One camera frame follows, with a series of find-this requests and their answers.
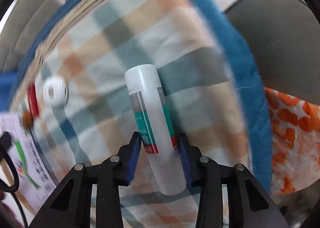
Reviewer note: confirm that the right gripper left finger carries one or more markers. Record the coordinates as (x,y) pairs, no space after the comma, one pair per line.
(96,186)

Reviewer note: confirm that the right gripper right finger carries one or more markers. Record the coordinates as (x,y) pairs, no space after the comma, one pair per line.
(249,205)

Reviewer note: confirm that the white rounded square case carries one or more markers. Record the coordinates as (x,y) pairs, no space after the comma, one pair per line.
(55,91)

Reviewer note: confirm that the white teal tube bottle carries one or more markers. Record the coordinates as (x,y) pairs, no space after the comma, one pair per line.
(155,127)

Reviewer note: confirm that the cardboard box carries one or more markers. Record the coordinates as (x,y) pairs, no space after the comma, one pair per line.
(36,184)

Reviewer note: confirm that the orange white cloth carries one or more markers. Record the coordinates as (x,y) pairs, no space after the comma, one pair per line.
(295,142)

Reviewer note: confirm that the brown walnut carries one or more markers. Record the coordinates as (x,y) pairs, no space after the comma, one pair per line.
(27,119)

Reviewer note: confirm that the plaid blue-bordered blanket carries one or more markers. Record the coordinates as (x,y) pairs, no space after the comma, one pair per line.
(104,69)

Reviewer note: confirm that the blue mat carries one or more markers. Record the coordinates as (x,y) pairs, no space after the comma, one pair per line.
(7,79)

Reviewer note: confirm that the grey chair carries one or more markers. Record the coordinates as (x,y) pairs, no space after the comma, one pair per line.
(283,36)

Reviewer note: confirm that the beige tufted sofa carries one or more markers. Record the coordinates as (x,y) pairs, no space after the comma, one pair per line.
(20,25)

